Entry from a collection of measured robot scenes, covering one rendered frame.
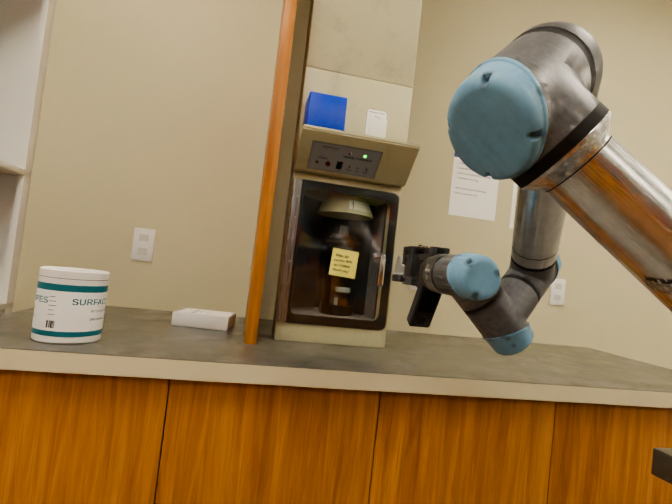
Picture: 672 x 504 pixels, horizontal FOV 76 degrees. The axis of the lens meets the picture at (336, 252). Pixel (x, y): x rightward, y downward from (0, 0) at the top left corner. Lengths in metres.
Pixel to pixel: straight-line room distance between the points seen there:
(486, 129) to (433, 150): 1.35
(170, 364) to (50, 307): 0.27
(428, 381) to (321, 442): 0.27
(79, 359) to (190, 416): 0.24
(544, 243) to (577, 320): 1.40
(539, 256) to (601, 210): 0.29
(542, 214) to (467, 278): 0.15
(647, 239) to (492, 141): 0.18
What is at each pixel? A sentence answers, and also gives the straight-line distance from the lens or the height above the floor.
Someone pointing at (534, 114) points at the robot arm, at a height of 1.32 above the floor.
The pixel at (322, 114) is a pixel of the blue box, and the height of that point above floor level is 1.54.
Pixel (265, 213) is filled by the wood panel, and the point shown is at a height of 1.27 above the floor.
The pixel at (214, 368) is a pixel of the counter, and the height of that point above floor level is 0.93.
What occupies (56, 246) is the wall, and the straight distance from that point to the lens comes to 1.76.
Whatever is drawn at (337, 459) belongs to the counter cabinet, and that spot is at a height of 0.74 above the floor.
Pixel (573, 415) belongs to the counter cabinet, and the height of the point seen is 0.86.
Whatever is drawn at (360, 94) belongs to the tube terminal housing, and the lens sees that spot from 1.33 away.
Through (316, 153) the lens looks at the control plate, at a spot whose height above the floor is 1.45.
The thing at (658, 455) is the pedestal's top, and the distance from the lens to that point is 0.86.
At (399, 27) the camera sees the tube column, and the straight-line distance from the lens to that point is 1.45.
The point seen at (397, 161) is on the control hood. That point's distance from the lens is 1.23.
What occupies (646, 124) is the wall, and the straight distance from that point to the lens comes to 2.48.
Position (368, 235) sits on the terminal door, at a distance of 1.24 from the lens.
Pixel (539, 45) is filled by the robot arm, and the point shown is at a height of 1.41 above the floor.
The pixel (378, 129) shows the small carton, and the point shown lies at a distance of 1.23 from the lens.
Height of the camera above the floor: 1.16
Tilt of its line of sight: 2 degrees up
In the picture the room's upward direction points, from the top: 6 degrees clockwise
